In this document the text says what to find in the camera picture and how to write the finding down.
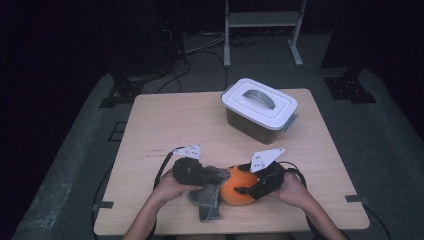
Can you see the person's left hand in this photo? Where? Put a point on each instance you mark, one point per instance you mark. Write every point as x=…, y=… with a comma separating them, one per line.
x=166, y=190

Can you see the person's right hand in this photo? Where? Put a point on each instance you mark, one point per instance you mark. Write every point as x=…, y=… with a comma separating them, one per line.
x=295, y=191

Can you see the orange plush toy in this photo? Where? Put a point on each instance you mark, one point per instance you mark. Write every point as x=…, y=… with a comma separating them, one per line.
x=236, y=181

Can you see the black floor tape square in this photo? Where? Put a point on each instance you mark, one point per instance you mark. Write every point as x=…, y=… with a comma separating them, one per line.
x=111, y=131

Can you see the black tape strip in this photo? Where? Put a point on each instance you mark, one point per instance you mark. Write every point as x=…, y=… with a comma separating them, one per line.
x=102, y=205
x=356, y=198

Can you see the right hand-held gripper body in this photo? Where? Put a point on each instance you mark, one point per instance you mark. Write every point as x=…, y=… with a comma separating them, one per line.
x=271, y=180

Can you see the white metal stand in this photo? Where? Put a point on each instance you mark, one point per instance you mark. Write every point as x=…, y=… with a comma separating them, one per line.
x=263, y=19

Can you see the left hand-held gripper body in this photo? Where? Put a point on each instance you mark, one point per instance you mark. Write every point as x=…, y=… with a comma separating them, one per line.
x=190, y=173

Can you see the grey cloth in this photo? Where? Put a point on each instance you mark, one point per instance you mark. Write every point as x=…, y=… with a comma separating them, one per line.
x=208, y=200

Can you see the black stand with base plate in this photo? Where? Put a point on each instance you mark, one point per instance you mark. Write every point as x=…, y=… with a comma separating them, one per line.
x=350, y=88

